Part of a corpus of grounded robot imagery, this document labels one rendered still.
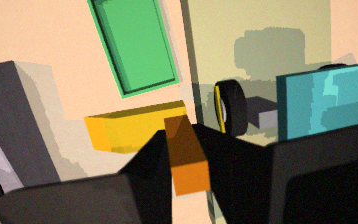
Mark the green tray rim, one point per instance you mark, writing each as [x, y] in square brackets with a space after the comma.
[112, 65]

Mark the green tray floor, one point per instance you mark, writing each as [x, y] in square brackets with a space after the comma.
[135, 38]

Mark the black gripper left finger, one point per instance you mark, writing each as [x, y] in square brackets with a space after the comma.
[139, 193]

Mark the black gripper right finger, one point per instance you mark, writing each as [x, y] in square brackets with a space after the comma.
[249, 180]

